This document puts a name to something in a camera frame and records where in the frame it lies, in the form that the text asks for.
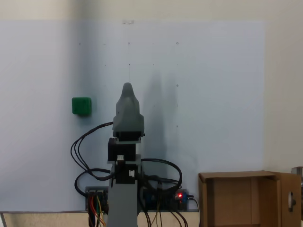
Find metal corner bracket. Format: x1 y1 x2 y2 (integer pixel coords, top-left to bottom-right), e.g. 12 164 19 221
291 166 303 188

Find brown cardboard box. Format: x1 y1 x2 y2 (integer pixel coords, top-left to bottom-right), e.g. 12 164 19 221
198 170 302 227

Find circuit board with jumper wires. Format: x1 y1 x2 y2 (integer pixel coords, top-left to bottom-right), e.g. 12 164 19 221
85 186 110 211

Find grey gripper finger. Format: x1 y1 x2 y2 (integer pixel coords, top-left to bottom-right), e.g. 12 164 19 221
116 82 140 112

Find yellow jumper wire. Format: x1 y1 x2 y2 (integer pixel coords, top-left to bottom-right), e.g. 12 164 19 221
154 198 162 227
96 196 103 217

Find black power cable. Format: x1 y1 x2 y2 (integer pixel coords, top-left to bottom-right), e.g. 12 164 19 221
189 195 201 227

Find green jumper wire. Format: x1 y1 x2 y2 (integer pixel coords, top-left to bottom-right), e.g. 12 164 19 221
93 197 101 227

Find green dice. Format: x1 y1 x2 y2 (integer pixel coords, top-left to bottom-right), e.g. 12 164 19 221
71 96 92 117

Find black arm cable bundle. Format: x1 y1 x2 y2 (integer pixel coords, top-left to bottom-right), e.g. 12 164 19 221
141 157 183 190

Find black gripper cable bundle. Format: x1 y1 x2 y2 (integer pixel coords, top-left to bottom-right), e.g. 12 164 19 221
70 121 114 181

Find circuit board with blue module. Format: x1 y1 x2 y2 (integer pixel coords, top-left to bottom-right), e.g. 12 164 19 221
141 188 190 211

